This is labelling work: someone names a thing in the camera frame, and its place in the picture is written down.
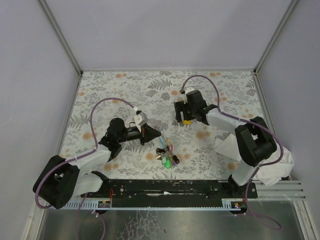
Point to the white slotted cable duct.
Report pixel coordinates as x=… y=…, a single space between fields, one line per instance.
x=89 y=204

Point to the yellow tagged key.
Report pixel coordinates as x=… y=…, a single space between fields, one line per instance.
x=187 y=122

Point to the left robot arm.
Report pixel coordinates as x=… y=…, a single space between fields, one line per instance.
x=63 y=179

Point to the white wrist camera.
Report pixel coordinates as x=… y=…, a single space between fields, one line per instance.
x=186 y=90
x=140 y=118

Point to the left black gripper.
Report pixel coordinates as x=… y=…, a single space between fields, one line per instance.
x=143 y=135

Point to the floral table mat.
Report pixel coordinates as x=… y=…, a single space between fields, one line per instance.
x=105 y=95

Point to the green key tag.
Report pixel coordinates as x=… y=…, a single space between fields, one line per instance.
x=167 y=162

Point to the black key fob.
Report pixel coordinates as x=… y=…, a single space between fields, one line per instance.
x=160 y=150

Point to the white cloth cover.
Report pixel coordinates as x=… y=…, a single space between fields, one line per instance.
x=268 y=175

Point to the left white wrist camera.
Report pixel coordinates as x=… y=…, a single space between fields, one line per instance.
x=140 y=118

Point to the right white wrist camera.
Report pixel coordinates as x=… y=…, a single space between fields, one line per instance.
x=186 y=90

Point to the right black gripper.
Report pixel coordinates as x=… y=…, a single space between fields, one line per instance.
x=179 y=113

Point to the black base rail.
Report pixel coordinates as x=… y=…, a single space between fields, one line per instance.
x=141 y=193

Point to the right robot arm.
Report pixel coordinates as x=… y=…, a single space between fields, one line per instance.
x=253 y=139

